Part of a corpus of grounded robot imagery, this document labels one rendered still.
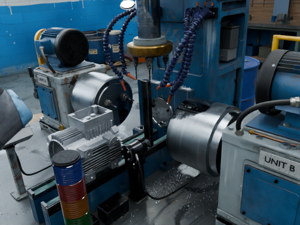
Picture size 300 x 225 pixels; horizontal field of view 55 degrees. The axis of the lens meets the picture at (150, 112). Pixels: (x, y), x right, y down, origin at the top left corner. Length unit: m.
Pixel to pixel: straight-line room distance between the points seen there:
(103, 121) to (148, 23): 0.40
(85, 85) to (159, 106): 0.35
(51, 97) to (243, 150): 1.04
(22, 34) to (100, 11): 1.91
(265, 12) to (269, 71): 5.57
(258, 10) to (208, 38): 5.24
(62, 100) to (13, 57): 5.17
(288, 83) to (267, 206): 0.33
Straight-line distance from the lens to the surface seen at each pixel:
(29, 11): 6.66
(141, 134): 1.32
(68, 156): 0.63
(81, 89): 1.37
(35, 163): 1.47
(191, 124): 0.94
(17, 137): 1.16
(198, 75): 1.27
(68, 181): 0.63
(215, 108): 0.96
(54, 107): 1.55
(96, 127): 0.98
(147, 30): 1.10
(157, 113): 1.30
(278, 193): 0.82
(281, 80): 0.80
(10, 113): 0.74
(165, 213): 1.07
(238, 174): 0.87
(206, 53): 1.22
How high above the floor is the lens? 1.53
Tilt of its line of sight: 24 degrees down
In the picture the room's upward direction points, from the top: 3 degrees counter-clockwise
